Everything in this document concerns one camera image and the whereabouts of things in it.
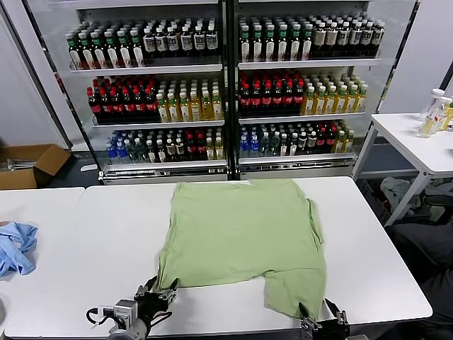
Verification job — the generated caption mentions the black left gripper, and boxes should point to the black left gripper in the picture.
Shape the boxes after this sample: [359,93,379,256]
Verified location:
[132,274,180,325]

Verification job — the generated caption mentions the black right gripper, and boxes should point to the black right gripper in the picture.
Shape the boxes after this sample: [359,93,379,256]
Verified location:
[297,297,352,340]

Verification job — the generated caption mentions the green t-shirt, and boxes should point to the green t-shirt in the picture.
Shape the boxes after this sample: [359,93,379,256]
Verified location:
[157,178,328,319]

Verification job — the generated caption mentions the grey white clothes pile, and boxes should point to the grey white clothes pile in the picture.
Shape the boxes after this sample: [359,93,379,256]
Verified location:
[380,176,422,217]

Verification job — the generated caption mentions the dark trousered leg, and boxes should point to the dark trousered leg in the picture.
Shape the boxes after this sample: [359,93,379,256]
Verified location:
[384,222,453,340]

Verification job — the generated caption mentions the black mesh crate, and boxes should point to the black mesh crate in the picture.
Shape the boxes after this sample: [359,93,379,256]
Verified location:
[357,178,392,226]

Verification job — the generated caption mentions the red-cap cola bottle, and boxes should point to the red-cap cola bottle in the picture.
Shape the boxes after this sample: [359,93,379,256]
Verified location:
[283,81,296,115]
[145,86,159,121]
[294,80,306,114]
[122,87,136,123]
[195,132,207,161]
[239,83,251,116]
[134,87,147,122]
[273,81,285,115]
[316,124,328,155]
[326,124,338,155]
[98,88,113,123]
[250,82,263,115]
[86,88,101,123]
[261,82,274,115]
[185,132,197,162]
[110,88,124,123]

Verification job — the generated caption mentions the light blue crumpled garment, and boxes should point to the light blue crumpled garment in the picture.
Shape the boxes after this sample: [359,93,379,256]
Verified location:
[0,221,39,279]

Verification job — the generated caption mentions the pale green cloth pile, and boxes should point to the pale green cloth pile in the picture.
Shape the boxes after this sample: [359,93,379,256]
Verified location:
[424,176,453,224]

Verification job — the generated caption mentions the black office chair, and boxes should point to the black office chair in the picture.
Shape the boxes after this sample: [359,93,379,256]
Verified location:
[423,193,453,224]

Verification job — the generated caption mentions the brown cardboard box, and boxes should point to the brown cardboard box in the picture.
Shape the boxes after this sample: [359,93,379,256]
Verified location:
[0,143,72,191]

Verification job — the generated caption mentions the silver metal rods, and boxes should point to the silver metal rods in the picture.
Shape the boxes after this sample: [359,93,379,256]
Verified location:
[0,158,36,173]

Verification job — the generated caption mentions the white side table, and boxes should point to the white side table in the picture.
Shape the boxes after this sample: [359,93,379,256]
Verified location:
[352,112,453,227]

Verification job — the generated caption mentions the clear bottle yellowish liquid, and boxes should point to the clear bottle yellowish liquid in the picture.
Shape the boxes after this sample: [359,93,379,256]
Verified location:
[418,106,442,139]

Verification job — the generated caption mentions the beverage display shelf unit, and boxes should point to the beverage display shelf unit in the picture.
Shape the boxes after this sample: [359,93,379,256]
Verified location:
[226,0,422,181]
[26,0,231,185]

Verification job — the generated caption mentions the open glass cooler door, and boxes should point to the open glass cooler door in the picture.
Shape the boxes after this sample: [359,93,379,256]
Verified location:
[0,0,103,178]
[352,0,424,178]

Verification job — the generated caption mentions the clear bottle white cap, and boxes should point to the clear bottle white cap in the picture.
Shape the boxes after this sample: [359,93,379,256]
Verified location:
[419,88,445,120]

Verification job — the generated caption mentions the dark bottle blue-white label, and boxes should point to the dark bottle blue-white label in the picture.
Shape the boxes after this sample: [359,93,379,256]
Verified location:
[205,22,219,57]
[338,21,350,57]
[154,25,168,59]
[166,25,180,58]
[361,21,374,56]
[372,20,386,56]
[193,23,207,57]
[142,27,156,60]
[349,21,362,57]
[180,23,194,57]

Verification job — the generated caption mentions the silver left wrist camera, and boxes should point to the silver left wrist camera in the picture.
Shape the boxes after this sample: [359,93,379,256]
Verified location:
[113,299,138,323]

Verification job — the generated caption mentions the black left camera cable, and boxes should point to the black left camera cable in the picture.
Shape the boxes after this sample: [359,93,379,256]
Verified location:
[86,306,117,330]

